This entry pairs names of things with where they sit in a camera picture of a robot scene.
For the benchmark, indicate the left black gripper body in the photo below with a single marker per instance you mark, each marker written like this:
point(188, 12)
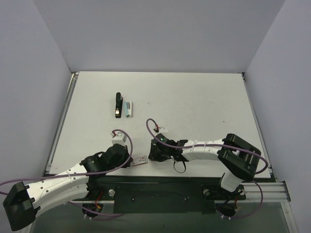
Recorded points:
point(127, 160)

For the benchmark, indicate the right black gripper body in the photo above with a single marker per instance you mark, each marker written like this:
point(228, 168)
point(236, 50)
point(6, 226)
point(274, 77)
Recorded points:
point(153, 153)

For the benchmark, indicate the red white staple box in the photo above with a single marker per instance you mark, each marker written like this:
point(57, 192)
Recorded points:
point(140, 161)

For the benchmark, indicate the black stapler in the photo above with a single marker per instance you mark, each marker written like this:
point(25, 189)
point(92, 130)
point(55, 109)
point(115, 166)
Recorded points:
point(118, 105)

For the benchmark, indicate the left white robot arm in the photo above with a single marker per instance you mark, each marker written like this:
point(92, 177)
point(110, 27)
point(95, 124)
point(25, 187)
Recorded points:
point(26, 201)

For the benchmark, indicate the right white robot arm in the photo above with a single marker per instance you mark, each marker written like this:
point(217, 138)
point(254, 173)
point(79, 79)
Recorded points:
point(240, 158)

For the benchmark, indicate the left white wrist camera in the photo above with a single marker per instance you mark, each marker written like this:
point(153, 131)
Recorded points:
point(119, 138)

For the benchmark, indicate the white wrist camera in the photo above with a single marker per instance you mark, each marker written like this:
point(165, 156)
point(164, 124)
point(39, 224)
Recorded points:
point(119, 138)
point(159, 129)

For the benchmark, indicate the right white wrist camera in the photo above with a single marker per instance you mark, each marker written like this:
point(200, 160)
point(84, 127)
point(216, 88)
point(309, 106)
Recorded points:
point(159, 129)

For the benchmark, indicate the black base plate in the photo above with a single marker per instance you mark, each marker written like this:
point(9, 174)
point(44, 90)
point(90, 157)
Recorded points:
point(150, 195)

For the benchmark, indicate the aluminium rail frame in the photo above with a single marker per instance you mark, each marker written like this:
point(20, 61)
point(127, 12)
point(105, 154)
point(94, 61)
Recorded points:
point(271, 192)

